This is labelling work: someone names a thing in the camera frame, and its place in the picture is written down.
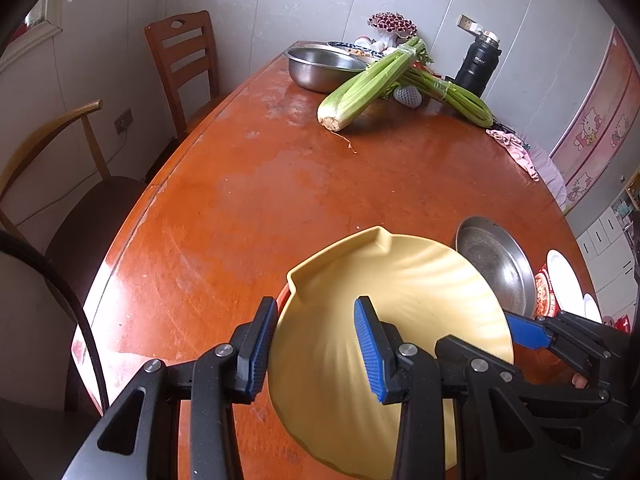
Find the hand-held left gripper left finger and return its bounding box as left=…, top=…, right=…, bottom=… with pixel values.
left=62, top=297, right=279, bottom=480

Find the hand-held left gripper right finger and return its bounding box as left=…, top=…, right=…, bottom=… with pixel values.
left=353, top=296, right=568, bottom=480

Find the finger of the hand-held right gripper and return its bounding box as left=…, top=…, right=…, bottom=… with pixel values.
left=505, top=310, right=614, bottom=369
left=521, top=382, right=612, bottom=409

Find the round steel plate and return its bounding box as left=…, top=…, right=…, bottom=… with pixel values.
left=455, top=216, right=537, bottom=320

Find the yellow shell-shaped plate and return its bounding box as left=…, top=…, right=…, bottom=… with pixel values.
left=267, top=226, right=516, bottom=480

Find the small white plate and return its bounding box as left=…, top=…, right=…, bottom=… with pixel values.
left=582, top=293, right=604, bottom=324

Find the white shelf cabinet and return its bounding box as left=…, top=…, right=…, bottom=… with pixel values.
left=575, top=169, right=640, bottom=322

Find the pale pink garment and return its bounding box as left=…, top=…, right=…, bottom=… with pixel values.
left=520, top=139, right=569, bottom=214

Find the pink cloth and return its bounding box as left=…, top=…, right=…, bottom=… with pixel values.
left=486, top=128, right=541, bottom=184

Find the pink cartoon sliding door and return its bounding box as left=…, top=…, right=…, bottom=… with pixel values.
left=549, top=27, right=640, bottom=217

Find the curved-back chair with dark seat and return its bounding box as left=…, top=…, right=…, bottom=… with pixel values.
left=0, top=100, right=147, bottom=313

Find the slim wrapped celery bunch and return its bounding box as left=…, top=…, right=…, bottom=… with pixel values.
left=400, top=65, right=495, bottom=129

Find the fruit in foam net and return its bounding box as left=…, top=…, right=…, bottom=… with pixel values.
left=393, top=85, right=424, bottom=110

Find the thick celery bunch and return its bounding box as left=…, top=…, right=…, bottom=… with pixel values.
left=317, top=36, right=427, bottom=133

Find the black thermos bottle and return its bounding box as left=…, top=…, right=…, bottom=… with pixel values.
left=453, top=30, right=502, bottom=100

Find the steel bowl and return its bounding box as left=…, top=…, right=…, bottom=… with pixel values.
left=283, top=45, right=372, bottom=94

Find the brown wooden slat chair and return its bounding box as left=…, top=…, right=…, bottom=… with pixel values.
left=144, top=10, right=222, bottom=142

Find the blue patterned bowl with food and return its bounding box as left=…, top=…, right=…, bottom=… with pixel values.
left=327, top=40, right=373, bottom=59

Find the dark red flower bouquet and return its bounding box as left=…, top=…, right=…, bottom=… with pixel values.
left=368, top=12, right=417, bottom=37

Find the black cable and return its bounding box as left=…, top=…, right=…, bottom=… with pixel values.
left=0, top=230, right=109, bottom=417

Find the white window frame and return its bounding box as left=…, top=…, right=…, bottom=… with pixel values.
left=0, top=0, right=64, bottom=77

